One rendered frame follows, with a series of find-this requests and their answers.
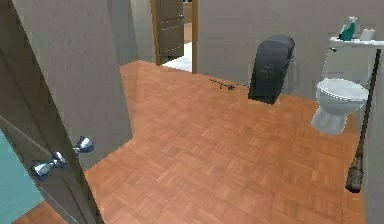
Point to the silver round door knob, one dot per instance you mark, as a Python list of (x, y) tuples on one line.
[(85, 145), (46, 165)]

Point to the teal spray bottle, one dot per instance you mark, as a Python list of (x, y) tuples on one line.
[(349, 30)]

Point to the black waste bin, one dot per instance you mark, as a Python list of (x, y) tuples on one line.
[(270, 70)]

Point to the brown panelled room door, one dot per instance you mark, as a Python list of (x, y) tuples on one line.
[(170, 28)]

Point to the small black floor object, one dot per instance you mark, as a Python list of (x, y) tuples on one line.
[(223, 85)]

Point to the white toilet paper roll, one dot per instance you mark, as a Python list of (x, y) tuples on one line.
[(367, 34)]

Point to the grey room door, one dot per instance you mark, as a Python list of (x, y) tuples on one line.
[(30, 110)]

